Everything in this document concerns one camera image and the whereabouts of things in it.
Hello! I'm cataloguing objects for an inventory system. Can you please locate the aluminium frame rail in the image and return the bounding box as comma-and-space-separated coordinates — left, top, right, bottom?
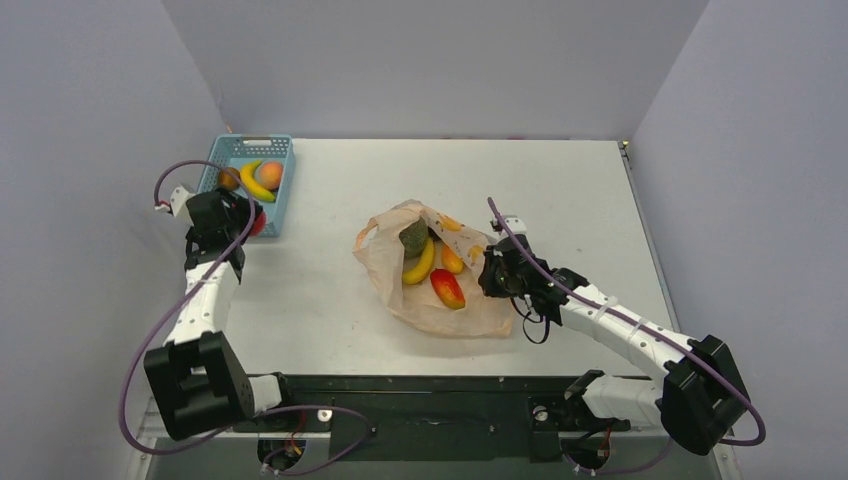
136, 396, 666, 439

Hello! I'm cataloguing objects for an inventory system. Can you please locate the green netted melon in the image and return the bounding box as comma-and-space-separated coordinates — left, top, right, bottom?
398, 217, 430, 259

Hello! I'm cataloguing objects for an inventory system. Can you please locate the yellow banana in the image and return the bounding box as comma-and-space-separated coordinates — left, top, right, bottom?
240, 160, 276, 203
402, 237, 435, 285

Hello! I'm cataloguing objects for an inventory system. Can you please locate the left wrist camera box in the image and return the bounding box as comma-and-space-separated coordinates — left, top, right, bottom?
168, 184, 195, 222

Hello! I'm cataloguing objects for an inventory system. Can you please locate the red yellow mango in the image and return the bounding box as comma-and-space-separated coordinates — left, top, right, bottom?
429, 268, 466, 310

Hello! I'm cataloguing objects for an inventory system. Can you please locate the orange peach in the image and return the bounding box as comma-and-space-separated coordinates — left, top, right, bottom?
255, 161, 284, 192

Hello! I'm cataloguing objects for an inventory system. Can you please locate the translucent orange plastic bag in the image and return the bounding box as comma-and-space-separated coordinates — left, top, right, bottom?
353, 200, 513, 338

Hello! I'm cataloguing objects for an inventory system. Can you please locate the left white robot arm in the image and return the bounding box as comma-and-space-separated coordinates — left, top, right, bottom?
143, 186, 299, 440

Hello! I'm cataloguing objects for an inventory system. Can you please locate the red tomato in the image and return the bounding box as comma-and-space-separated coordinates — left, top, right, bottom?
249, 212, 267, 237

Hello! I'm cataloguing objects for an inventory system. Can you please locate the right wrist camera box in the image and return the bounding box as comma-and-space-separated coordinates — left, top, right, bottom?
491, 215, 527, 238

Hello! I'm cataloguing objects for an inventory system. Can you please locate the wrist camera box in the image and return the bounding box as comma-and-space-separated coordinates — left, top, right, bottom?
168, 184, 195, 222
491, 215, 527, 238

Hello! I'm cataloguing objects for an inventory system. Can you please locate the blue plastic basket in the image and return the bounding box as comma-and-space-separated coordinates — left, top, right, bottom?
207, 134, 296, 237

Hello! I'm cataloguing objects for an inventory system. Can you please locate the brown kiwi fruit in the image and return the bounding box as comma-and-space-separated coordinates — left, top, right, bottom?
217, 167, 240, 192

